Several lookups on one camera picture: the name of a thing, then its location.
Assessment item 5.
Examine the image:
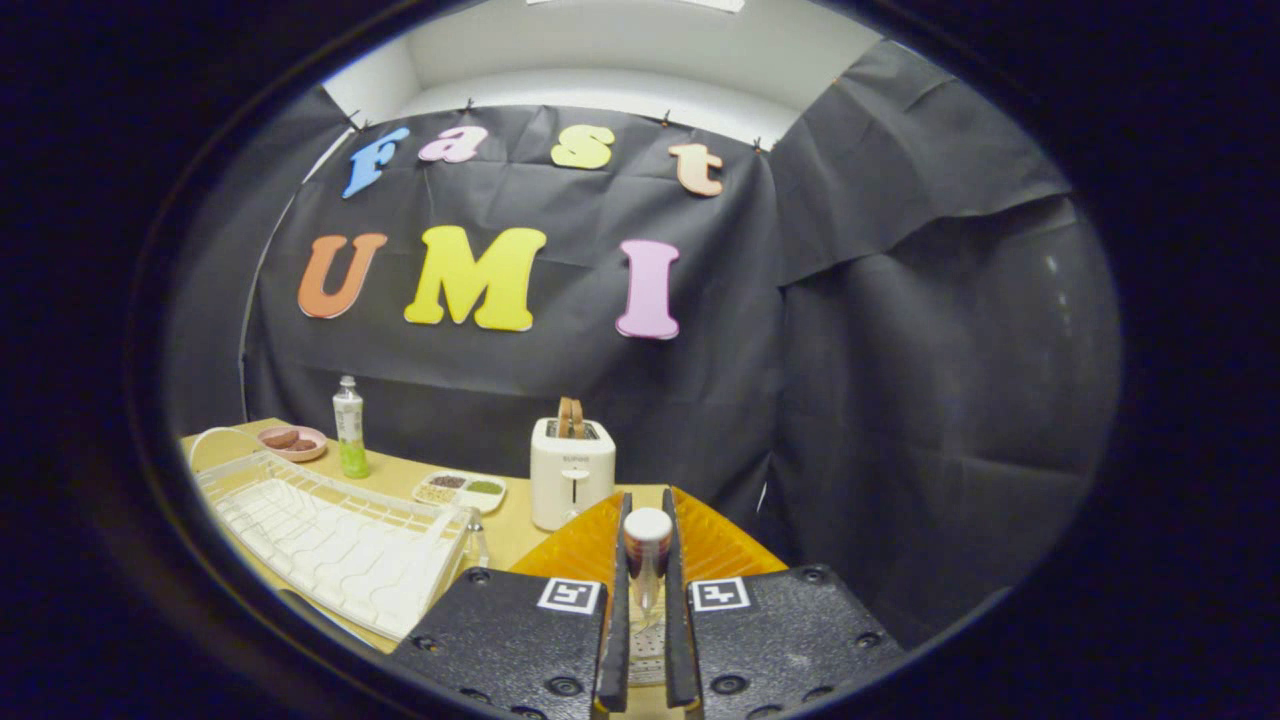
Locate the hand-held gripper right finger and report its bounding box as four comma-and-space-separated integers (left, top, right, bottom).
660, 487, 907, 719

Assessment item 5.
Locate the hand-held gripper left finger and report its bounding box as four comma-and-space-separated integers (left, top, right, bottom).
388, 488, 634, 719

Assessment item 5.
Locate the black backdrop cloth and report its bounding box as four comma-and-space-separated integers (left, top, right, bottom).
165, 40, 1123, 651

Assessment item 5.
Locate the white wire dish rack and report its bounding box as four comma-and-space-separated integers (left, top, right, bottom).
190, 427, 491, 642

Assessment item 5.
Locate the white divided grain dish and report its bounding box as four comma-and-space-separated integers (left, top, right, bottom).
412, 470, 507, 517

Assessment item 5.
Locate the clear bottle green drink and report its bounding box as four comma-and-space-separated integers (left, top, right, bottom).
332, 375, 370, 480

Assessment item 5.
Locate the white toaster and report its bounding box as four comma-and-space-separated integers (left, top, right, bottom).
529, 417, 617, 533

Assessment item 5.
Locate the pink handled spoon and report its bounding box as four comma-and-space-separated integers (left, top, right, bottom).
622, 507, 675, 633

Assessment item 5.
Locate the pink plate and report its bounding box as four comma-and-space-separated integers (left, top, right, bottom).
256, 425, 329, 464

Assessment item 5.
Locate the small wire basket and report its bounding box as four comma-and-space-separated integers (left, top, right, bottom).
627, 622, 670, 691

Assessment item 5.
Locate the ceiling light panel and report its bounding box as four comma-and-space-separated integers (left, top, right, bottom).
525, 0, 747, 14

